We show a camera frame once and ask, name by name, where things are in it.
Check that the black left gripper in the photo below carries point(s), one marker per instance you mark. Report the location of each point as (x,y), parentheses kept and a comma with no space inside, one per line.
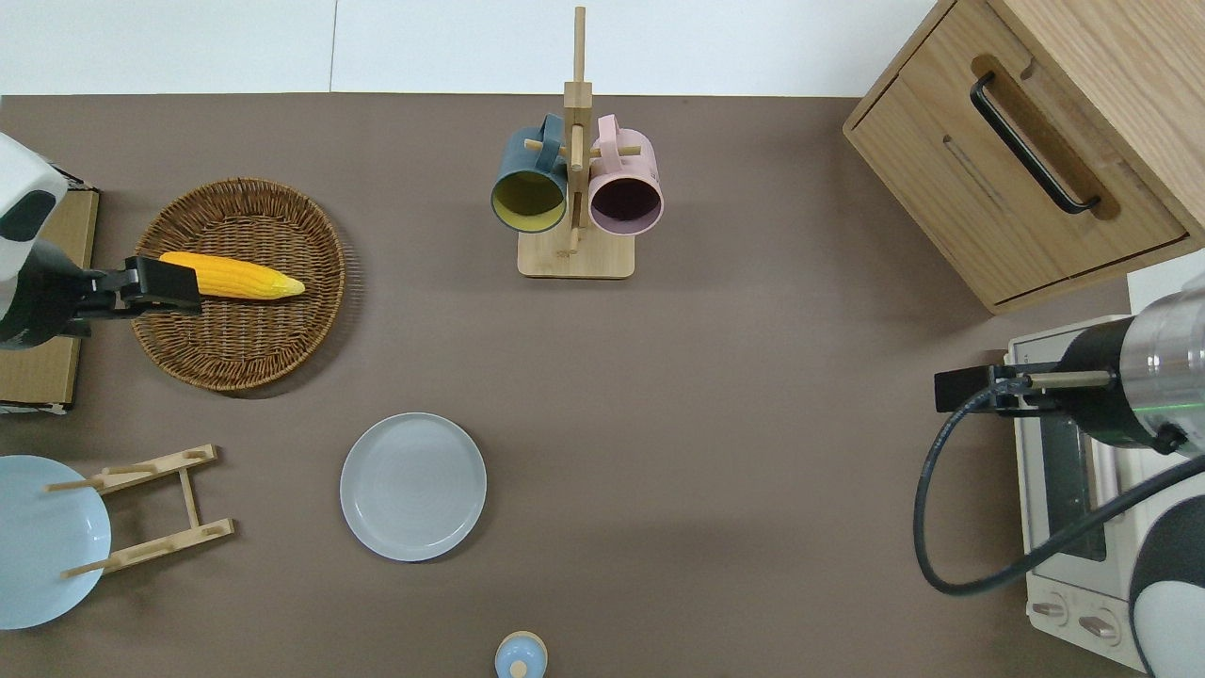
(113,290)

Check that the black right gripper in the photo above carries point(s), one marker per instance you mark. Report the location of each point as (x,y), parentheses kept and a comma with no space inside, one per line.
(1021,400)

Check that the gray round plate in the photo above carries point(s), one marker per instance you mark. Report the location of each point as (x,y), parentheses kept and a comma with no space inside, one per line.
(413,487)

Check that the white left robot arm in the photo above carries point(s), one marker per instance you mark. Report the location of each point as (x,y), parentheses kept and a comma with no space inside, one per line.
(24,179)

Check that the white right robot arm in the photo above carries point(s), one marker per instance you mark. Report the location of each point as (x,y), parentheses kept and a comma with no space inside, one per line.
(1111,386)

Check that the wooden plate rack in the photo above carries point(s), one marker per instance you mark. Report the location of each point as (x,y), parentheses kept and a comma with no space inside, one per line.
(165,545)

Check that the light blue plate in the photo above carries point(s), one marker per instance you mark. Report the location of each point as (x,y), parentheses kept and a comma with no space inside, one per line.
(38,565)

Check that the yellow corn cob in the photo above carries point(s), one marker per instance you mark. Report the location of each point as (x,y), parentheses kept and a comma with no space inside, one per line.
(240,277)

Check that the round wicker basket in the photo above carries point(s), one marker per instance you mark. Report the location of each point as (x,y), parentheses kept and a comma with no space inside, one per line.
(245,339)

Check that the white toaster oven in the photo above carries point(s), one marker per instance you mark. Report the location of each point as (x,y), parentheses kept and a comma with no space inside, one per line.
(1068,471)

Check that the wooden drawer cabinet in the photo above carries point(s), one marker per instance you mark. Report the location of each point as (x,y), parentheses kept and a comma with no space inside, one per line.
(941,188)

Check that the white oven knob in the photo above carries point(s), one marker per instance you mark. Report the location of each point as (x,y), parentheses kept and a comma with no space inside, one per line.
(1048,610)
(1098,627)

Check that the dark teal mug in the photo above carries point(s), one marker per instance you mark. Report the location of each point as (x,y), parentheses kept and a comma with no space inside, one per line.
(527,160)

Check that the pink mug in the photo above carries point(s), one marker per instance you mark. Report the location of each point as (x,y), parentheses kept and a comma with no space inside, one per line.
(633,160)

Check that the wooden mug tree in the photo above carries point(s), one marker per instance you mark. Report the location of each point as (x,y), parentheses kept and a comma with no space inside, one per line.
(576,259)

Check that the blue lidded wooden jar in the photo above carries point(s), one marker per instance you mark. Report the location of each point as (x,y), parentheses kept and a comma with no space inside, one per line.
(520,654)

